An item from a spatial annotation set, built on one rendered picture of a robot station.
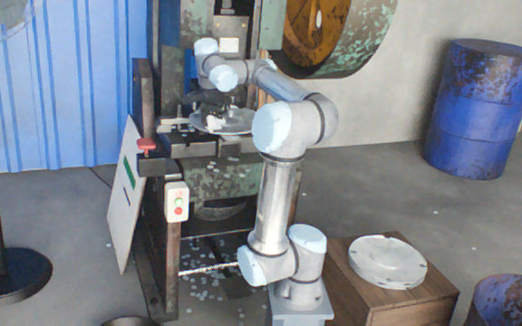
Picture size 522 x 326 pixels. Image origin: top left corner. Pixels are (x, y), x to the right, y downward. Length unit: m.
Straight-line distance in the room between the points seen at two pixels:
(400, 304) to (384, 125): 2.38
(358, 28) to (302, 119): 0.64
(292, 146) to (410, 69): 2.86
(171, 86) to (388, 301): 1.20
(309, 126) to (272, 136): 0.10
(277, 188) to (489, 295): 0.97
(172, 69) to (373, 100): 2.10
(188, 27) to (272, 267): 0.88
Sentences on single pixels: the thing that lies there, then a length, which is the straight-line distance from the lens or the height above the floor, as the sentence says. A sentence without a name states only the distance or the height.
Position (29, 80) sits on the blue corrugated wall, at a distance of 3.06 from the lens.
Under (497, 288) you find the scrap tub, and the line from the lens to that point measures 1.94.
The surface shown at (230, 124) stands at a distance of 1.86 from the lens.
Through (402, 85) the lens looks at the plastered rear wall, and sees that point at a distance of 3.98.
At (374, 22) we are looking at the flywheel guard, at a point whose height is 1.22.
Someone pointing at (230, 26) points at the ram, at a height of 1.13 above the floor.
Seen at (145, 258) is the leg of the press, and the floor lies 0.03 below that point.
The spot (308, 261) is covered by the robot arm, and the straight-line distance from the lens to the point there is 1.44.
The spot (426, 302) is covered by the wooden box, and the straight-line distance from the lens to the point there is 1.91.
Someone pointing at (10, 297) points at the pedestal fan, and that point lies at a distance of 2.29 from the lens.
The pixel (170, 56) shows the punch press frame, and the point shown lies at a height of 0.96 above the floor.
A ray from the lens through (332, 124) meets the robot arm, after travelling 1.22.
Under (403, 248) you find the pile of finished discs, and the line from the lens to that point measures 2.05.
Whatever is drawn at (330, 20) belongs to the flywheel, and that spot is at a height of 1.18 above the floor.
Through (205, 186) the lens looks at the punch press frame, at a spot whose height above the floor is 0.56.
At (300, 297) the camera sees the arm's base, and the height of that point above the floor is 0.49.
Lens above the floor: 1.47
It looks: 25 degrees down
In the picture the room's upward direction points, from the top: 6 degrees clockwise
